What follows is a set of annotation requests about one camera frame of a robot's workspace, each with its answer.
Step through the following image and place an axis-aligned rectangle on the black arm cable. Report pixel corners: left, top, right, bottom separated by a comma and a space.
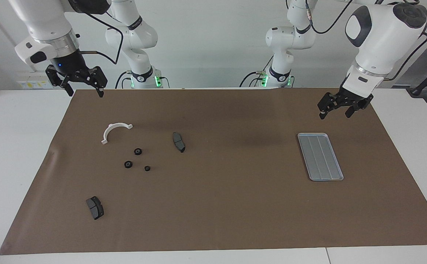
305, 0, 427, 81
80, 11, 124, 65

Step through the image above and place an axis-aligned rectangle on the white curved plastic bracket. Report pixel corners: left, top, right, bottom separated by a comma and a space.
101, 123, 134, 145

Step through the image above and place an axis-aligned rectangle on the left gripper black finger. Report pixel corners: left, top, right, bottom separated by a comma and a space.
346, 100, 372, 118
317, 93, 340, 120

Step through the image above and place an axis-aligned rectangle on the silver metal tray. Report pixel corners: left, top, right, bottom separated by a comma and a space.
297, 133, 344, 182

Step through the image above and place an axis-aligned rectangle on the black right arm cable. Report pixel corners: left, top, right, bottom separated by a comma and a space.
80, 11, 124, 65

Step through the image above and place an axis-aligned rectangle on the dark grey brake pad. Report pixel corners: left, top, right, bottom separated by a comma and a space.
86, 196, 105, 220
172, 132, 186, 153

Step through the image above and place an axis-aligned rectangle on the white yellow wall box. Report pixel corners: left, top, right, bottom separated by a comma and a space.
17, 71, 57, 90

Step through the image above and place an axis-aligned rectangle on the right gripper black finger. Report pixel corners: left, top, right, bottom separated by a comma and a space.
91, 66, 107, 98
46, 65, 74, 97

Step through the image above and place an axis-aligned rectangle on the brown table mat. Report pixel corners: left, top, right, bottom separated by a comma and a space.
0, 87, 427, 255

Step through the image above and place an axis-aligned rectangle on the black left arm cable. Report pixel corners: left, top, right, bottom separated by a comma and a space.
305, 0, 427, 81

